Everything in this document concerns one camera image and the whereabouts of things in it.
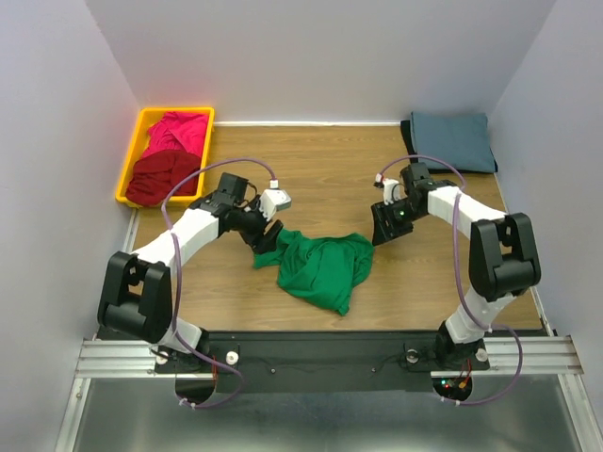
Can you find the folded blue grey t shirt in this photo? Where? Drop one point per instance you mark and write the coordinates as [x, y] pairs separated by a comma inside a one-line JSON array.
[[460, 140]]

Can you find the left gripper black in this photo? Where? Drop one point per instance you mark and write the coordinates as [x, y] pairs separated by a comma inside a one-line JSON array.
[[263, 234]]

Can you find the pink t shirt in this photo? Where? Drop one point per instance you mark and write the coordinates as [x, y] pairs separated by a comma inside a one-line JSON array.
[[178, 131]]

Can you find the yellow plastic bin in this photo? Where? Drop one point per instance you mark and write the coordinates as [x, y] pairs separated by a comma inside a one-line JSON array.
[[149, 116]]

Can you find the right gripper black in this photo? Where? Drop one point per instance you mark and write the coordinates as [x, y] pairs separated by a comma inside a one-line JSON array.
[[389, 225]]

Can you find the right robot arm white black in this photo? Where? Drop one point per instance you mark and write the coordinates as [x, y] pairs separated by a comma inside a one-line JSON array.
[[503, 261]]

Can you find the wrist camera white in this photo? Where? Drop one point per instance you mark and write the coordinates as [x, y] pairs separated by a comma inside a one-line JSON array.
[[273, 201], [392, 189]]

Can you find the aluminium rail frame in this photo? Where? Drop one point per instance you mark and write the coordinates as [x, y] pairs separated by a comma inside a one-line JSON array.
[[531, 398]]

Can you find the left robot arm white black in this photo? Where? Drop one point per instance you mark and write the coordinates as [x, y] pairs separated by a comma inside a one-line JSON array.
[[142, 288]]

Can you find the dark red t shirt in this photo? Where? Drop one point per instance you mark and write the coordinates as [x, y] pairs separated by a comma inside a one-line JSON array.
[[154, 176]]

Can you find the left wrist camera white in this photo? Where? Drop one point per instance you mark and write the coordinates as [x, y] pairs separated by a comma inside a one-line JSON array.
[[273, 201]]

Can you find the green t shirt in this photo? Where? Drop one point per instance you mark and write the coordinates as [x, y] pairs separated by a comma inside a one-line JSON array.
[[321, 271]]

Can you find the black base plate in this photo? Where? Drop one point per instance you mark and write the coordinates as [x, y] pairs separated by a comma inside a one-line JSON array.
[[327, 361]]

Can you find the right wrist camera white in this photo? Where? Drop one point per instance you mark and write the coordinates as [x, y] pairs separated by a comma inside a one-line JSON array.
[[392, 189]]

